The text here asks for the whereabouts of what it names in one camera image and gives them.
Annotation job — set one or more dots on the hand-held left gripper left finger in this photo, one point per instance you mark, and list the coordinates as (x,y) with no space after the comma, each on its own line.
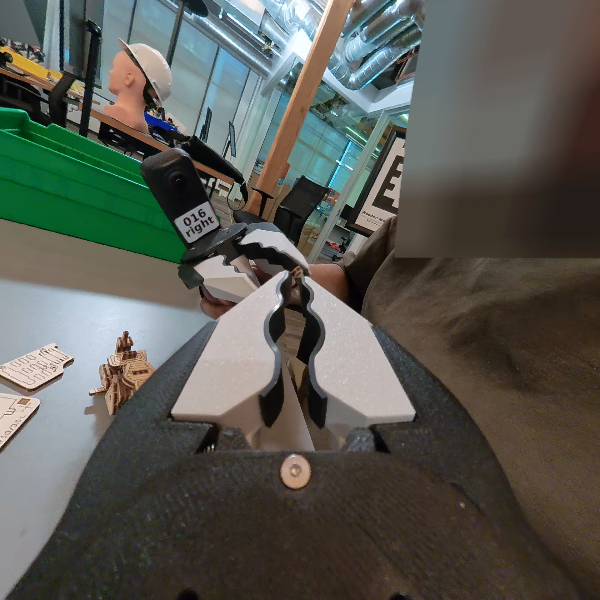
(234,365)

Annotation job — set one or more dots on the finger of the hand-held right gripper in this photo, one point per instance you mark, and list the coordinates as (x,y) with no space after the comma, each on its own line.
(225,283)
(276,241)

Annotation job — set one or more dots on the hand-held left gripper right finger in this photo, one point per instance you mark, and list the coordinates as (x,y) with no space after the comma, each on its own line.
(356,370)

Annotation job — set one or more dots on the assembled wooden puzzle model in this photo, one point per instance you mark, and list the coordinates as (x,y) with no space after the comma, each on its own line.
(124,370)

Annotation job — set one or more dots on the person's right forearm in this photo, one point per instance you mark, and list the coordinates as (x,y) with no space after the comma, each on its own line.
(330,281)

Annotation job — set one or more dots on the grey desk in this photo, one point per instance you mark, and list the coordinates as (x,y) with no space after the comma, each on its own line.
(70,304)

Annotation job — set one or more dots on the person's right hand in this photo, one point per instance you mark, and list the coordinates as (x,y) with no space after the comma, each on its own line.
(215,307)

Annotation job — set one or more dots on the wooden workbench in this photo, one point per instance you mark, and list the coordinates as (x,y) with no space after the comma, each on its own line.
(215,173)

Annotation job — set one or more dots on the black office chair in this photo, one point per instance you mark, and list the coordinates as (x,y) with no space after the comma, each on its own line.
(302,201)

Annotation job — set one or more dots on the black bag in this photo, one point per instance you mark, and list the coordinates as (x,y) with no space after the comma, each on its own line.
(211,157)

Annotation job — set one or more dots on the stacked green plastic crates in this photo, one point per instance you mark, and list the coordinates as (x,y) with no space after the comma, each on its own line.
(70,187)

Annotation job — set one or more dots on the mannequin head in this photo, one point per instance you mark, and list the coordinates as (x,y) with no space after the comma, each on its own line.
(126,89)

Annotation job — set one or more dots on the white hard hat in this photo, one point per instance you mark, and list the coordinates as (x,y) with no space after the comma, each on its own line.
(152,65)

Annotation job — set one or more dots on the wooden pillar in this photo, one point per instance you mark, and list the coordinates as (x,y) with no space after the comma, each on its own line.
(300,103)

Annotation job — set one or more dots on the black monitor on stand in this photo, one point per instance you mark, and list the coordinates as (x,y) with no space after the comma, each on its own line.
(84,42)

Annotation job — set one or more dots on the yellow machine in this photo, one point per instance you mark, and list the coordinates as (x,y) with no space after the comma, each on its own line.
(21,56)

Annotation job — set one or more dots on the small wooden sheet fragment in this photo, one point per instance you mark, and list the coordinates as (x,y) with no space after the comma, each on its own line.
(33,368)

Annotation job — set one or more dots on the silver ventilation ducts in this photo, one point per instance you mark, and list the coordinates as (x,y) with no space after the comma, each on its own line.
(375,42)

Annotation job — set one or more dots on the wooden parts sheet with wheels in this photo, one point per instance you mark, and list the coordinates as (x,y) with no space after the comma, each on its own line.
(14,417)

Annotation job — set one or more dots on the wall poster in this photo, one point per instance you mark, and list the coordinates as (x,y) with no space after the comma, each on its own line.
(382,197)

